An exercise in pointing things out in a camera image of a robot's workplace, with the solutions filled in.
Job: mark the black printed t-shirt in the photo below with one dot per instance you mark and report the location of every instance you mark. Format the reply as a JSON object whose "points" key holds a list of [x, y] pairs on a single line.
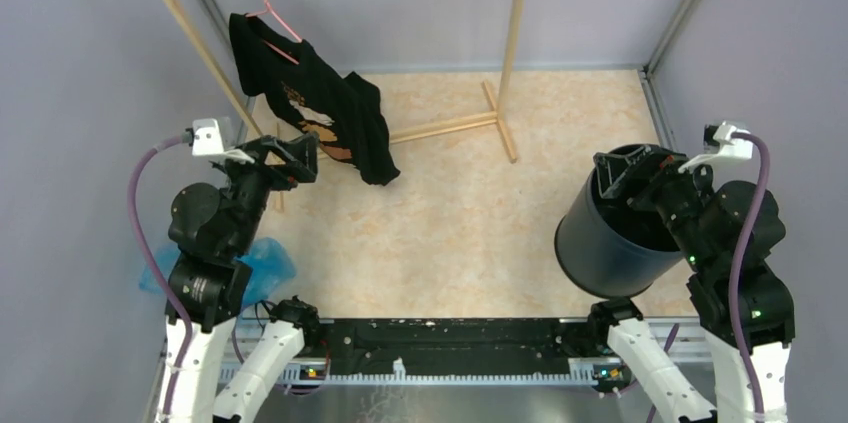
{"points": [[304, 91]]}

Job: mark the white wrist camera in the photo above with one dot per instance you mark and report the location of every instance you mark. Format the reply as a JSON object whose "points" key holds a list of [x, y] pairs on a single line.
{"points": [[213, 139], [719, 145]]}

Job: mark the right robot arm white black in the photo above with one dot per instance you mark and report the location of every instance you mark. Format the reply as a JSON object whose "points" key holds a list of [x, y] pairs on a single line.
{"points": [[718, 210]]}

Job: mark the pink clothes hanger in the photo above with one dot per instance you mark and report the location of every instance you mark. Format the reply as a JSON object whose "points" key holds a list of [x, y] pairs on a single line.
{"points": [[268, 6]]}

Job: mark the blue plastic trash bag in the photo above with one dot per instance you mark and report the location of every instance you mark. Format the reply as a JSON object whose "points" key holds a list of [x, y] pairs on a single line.
{"points": [[270, 263]]}

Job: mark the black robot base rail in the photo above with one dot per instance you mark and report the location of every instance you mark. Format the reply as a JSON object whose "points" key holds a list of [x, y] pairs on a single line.
{"points": [[452, 352]]}

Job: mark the metal corner frame right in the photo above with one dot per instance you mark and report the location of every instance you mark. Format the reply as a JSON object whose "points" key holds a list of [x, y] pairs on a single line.
{"points": [[648, 73]]}

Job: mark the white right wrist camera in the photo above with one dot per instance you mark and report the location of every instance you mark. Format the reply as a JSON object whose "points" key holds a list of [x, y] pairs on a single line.
{"points": [[719, 145]]}

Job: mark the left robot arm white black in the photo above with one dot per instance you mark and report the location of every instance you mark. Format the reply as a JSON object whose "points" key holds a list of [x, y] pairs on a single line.
{"points": [[213, 229]]}

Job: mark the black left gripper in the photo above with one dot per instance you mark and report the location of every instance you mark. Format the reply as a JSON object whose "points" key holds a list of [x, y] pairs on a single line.
{"points": [[300, 155]]}

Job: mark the wooden clothes rack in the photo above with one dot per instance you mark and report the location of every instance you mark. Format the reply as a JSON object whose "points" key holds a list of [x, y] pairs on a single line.
{"points": [[496, 96]]}

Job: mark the metal corner frame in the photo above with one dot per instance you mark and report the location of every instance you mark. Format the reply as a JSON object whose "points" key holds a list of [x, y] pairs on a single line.
{"points": [[648, 73], [215, 18]]}

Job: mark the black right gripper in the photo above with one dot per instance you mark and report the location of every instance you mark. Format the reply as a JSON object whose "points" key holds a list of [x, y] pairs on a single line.
{"points": [[612, 167]]}

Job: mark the metal corner frame left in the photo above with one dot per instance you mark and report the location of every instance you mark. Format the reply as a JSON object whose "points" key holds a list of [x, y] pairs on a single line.
{"points": [[215, 18]]}

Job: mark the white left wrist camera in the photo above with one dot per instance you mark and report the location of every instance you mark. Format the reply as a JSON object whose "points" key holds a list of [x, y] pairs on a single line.
{"points": [[213, 139]]}

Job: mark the black round trash bin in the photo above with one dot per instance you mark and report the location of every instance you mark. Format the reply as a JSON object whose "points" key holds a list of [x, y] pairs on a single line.
{"points": [[609, 250]]}

